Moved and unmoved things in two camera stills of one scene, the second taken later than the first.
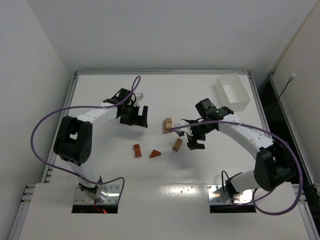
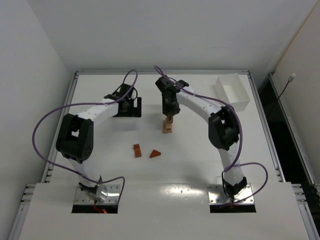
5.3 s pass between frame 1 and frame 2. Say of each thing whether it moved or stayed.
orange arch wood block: stayed
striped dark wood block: moved
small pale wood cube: stayed
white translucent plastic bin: stayed
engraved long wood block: stayed
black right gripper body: moved
